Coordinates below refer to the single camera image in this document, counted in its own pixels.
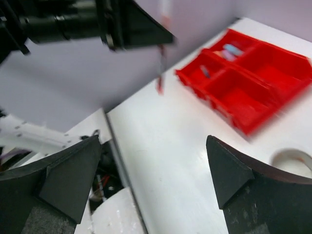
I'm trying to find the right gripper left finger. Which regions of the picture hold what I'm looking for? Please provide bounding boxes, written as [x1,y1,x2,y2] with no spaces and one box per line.
[0,136,101,234]

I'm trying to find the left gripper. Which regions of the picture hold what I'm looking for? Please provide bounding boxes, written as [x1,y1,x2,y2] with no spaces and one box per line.
[95,0,175,51]

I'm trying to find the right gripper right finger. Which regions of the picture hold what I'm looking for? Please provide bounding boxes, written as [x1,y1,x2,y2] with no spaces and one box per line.
[206,136,312,234]

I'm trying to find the red pen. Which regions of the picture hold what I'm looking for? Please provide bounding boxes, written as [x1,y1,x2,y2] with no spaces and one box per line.
[156,0,172,95]

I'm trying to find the blue pen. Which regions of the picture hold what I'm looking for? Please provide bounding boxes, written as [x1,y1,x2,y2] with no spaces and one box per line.
[200,65,210,78]

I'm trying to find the blue highlighter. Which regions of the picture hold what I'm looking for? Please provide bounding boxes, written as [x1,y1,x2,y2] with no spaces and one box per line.
[223,44,243,56]

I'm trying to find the pink highlighter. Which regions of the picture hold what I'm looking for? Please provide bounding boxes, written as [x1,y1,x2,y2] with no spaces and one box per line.
[221,50,236,61]

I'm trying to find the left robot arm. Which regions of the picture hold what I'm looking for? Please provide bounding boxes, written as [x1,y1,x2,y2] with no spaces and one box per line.
[0,0,175,154]

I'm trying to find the large clear tape roll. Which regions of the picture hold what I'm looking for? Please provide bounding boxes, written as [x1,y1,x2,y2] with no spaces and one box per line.
[270,148,312,178]

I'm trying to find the red compartment bin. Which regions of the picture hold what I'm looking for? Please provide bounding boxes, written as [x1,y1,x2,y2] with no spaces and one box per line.
[175,29,312,135]

